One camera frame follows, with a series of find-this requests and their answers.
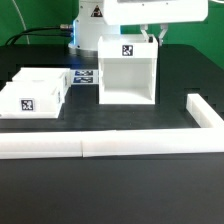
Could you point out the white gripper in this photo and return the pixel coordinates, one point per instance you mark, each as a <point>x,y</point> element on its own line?
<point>137,12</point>

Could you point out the white drawer cabinet box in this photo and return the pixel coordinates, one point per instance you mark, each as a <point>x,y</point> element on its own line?
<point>127,66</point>

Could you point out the white front drawer tray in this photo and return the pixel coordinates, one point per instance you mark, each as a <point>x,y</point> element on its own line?
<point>29,100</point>

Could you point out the white drawer tray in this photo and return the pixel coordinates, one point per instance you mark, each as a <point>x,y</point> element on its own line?
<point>29,100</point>
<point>62,75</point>

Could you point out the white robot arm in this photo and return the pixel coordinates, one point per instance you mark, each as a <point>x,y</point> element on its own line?
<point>100,17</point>

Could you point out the white rear drawer tray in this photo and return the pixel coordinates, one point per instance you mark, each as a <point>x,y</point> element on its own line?
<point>62,75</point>

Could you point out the white marker sheet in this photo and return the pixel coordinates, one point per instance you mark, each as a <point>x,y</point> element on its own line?
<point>84,77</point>

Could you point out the white L-shaped foam barrier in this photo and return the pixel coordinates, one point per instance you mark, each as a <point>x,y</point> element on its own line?
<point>207,137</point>

